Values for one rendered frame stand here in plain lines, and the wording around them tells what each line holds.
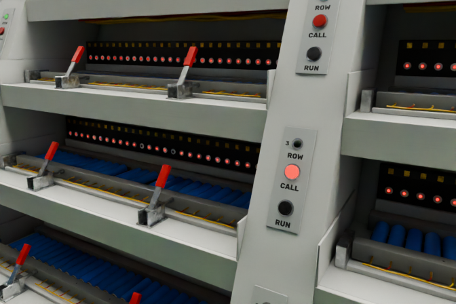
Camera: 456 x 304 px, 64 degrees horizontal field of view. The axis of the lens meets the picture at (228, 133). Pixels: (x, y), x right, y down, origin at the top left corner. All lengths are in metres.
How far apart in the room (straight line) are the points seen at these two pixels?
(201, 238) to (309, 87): 0.25
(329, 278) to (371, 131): 0.17
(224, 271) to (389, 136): 0.25
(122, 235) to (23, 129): 0.44
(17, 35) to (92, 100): 0.31
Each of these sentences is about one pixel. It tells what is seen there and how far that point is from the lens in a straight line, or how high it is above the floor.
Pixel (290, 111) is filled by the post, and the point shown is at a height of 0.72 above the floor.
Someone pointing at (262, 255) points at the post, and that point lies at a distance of 0.45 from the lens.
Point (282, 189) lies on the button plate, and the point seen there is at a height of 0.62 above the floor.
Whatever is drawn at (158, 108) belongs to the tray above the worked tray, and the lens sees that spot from 0.56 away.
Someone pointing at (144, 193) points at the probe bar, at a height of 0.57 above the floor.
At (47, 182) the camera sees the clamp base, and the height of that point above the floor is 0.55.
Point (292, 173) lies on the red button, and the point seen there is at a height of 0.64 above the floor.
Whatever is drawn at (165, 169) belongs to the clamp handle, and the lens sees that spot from 0.56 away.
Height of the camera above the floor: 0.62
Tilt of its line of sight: 7 degrees up
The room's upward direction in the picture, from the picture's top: 12 degrees clockwise
